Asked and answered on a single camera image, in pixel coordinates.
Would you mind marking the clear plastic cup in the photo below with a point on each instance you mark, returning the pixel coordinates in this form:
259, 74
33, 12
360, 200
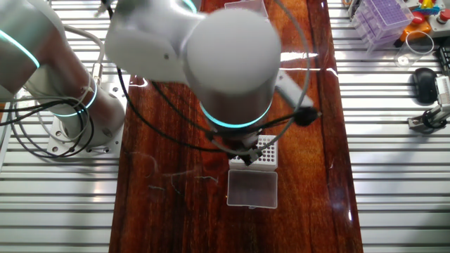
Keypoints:
404, 59

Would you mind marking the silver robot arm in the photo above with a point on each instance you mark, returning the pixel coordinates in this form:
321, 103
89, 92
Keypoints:
232, 52

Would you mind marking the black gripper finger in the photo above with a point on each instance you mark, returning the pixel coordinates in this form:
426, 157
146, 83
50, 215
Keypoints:
247, 160
256, 153

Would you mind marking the grey emergency stop box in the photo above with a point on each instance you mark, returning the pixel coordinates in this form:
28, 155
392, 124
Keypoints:
439, 30

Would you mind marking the small grey side camera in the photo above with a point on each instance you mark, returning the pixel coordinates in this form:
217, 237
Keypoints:
443, 89

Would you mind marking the orange toy with red knob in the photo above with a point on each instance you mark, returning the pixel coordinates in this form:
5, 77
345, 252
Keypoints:
415, 31

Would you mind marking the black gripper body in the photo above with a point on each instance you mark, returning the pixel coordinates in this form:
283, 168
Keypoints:
239, 147

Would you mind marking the side camera mount arm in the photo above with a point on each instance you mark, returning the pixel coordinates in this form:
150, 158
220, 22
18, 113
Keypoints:
418, 123

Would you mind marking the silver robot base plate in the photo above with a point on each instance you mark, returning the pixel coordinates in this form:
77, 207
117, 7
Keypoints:
117, 93

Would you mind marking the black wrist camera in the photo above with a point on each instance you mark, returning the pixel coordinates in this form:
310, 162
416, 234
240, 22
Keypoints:
306, 116

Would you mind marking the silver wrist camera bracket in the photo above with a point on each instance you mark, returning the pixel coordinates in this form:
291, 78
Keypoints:
292, 89

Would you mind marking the black computer mouse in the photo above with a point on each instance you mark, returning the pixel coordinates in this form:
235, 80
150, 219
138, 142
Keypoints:
424, 86

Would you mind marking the black keyboard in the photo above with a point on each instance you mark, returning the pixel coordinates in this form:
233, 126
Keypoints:
445, 59

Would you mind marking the white tip rack clear lid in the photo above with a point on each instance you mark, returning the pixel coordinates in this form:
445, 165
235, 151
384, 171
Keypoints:
246, 4
252, 189

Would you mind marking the purple pipette tip box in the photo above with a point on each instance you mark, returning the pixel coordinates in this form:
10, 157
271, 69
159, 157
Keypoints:
381, 21

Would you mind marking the dark red wooden board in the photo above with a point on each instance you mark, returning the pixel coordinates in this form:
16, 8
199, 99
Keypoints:
299, 158

